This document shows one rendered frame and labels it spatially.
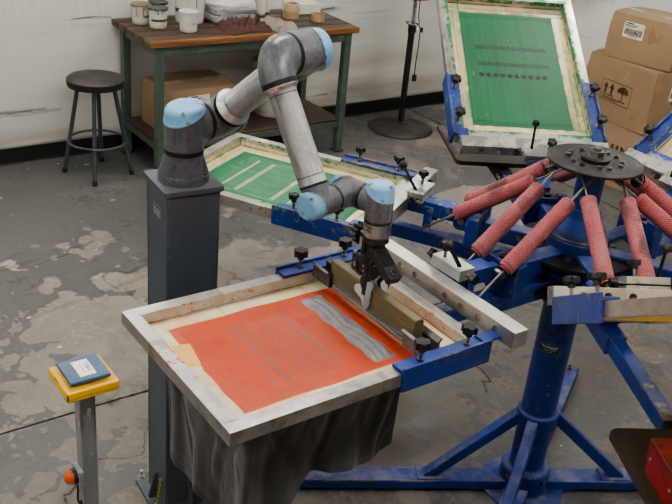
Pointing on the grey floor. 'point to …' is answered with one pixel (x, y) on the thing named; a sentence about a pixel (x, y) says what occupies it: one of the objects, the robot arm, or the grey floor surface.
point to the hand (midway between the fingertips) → (373, 304)
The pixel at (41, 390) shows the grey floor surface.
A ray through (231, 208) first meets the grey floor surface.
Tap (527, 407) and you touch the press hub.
